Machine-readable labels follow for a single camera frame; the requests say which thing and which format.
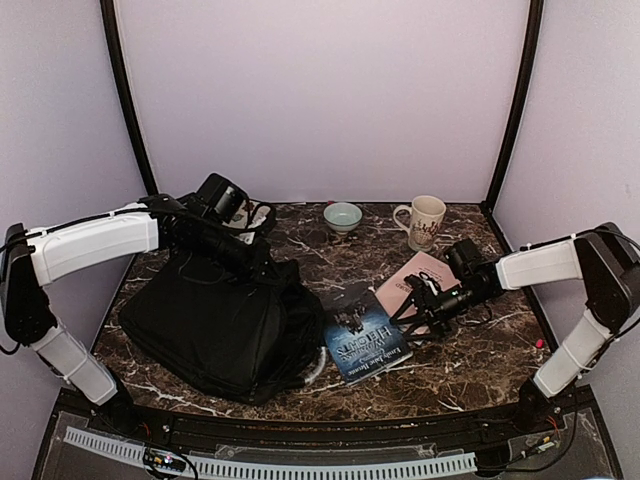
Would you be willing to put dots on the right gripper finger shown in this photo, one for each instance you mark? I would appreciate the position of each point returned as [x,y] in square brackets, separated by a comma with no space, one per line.
[406,314]
[415,336]

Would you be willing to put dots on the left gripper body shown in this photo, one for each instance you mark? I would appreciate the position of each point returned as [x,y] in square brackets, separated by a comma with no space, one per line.
[238,264]

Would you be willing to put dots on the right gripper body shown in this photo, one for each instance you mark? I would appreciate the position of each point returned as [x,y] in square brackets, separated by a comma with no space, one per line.
[447,307]

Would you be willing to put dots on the dark blue book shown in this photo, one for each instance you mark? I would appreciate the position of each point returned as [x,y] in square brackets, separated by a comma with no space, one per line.
[360,337]

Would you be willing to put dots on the black student bag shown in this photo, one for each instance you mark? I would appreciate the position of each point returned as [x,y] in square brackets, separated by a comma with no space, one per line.
[244,339]

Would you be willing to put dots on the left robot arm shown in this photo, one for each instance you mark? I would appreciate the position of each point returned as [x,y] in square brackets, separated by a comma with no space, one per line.
[34,260]

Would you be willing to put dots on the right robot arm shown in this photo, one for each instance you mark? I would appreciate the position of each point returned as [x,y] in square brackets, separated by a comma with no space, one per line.
[587,284]

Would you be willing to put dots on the pink book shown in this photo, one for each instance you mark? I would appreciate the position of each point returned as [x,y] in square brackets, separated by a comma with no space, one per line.
[420,270]

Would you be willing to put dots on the floral fabric coaster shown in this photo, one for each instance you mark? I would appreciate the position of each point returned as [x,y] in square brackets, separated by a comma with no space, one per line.
[256,216]

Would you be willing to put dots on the cream floral mug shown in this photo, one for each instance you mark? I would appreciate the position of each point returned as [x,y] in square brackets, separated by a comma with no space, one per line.
[426,216]

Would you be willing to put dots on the celadon bowl centre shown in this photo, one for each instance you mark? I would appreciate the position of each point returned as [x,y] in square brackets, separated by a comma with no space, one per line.
[342,217]

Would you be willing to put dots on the small circuit board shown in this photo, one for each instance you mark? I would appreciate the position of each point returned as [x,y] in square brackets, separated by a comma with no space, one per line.
[161,459]

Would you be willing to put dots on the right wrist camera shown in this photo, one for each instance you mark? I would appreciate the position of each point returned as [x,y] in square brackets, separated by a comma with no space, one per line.
[464,258]

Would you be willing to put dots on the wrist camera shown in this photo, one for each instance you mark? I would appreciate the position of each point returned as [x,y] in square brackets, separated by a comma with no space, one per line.
[219,198]
[464,258]

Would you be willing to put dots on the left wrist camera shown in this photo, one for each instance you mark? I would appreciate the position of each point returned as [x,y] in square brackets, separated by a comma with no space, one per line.
[219,198]

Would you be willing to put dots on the black front rail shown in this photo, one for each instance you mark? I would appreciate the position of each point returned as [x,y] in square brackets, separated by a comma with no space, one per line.
[330,419]

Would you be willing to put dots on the white slotted cable duct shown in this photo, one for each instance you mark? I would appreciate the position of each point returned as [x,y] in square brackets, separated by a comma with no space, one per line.
[245,463]

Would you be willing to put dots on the left black frame post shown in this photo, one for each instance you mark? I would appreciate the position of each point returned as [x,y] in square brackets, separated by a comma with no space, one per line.
[125,96]

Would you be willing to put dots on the black frame post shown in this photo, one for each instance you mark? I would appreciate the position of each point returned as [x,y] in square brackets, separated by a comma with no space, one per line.
[125,96]
[525,70]

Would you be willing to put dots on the right black frame post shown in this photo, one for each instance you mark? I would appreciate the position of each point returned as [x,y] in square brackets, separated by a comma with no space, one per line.
[525,70]

